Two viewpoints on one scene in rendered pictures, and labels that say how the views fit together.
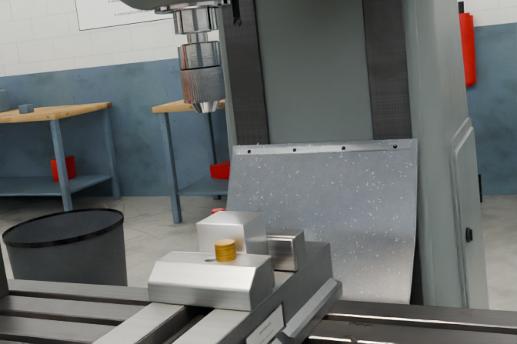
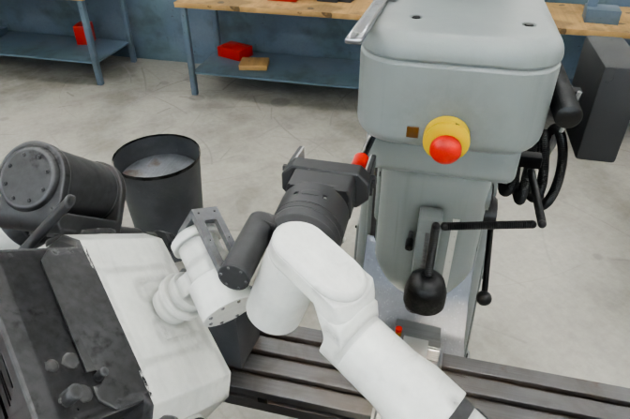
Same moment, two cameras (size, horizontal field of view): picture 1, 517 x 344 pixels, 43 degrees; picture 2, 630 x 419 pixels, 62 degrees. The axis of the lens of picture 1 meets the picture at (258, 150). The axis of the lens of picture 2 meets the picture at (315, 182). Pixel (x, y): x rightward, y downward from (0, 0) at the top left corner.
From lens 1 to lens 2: 94 cm
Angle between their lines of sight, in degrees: 26
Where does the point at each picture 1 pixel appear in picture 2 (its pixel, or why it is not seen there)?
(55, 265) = (159, 190)
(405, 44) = not seen: hidden behind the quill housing
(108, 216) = (183, 141)
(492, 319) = (516, 375)
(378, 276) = (449, 321)
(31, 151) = (49, 10)
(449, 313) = (496, 368)
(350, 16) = not seen: hidden behind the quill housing
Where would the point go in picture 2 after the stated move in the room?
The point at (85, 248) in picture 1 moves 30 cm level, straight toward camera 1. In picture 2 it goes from (180, 178) to (197, 208)
